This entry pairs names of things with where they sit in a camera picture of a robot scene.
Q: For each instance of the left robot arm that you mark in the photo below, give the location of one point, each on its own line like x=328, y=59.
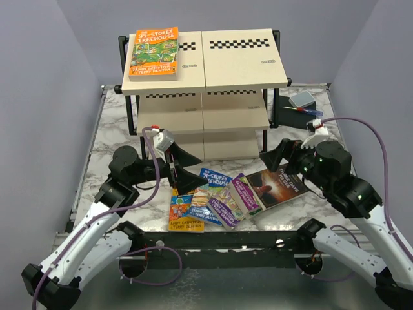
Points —
x=99, y=238

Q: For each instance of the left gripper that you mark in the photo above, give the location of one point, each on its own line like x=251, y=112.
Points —
x=185, y=181

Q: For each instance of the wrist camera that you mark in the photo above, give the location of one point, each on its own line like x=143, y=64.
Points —
x=162, y=139
x=318, y=133

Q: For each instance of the beige three-tier shelf rack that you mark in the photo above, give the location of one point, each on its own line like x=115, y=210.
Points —
x=218, y=101

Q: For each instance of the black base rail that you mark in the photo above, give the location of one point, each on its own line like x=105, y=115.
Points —
x=224, y=250

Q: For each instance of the orange 39-Storey Treehouse book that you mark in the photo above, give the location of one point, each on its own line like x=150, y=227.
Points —
x=154, y=55

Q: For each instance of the yellow 130-Storey Treehouse book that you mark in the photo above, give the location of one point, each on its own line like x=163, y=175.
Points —
x=178, y=220

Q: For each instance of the red blue screwdriver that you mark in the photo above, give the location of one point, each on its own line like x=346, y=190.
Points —
x=306, y=111

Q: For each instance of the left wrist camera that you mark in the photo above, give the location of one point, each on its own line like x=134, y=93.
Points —
x=162, y=139

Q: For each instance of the dark Three Days To See book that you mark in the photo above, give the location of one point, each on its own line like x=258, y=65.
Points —
x=274, y=188

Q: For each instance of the grey small case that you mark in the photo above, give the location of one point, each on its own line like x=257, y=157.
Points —
x=302, y=99

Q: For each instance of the lilac Treehouse book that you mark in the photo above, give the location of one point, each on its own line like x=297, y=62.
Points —
x=225, y=208

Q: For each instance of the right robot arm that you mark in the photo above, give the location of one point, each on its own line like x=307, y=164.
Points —
x=327, y=166

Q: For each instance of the black box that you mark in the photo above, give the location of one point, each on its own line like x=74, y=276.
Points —
x=286, y=116

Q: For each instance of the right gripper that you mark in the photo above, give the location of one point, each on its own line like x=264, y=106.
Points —
x=290, y=149

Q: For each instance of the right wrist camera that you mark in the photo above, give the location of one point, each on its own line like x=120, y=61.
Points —
x=318, y=133

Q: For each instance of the blue 91-Storey Treehouse book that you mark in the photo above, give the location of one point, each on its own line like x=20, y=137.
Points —
x=199, y=209

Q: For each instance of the purple 117-Storey Treehouse book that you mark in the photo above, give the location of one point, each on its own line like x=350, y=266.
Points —
x=243, y=196

